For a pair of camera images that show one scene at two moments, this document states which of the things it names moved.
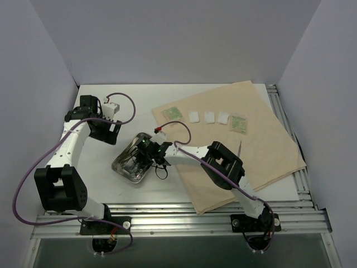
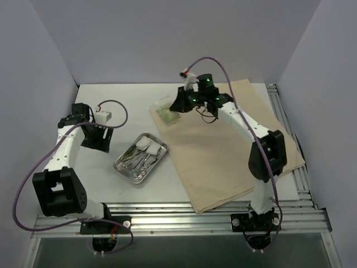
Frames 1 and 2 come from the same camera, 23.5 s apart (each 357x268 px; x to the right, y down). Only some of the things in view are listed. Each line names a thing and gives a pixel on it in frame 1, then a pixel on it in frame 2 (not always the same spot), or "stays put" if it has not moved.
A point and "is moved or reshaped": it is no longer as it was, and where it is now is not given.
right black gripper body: x=142 y=156 → x=182 y=100
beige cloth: x=237 y=118 stays put
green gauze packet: x=172 y=113 is moved or reshaped
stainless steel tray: x=127 y=163 stays put
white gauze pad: x=194 y=117 is moved or reshaped
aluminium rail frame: x=295 y=219 stays put
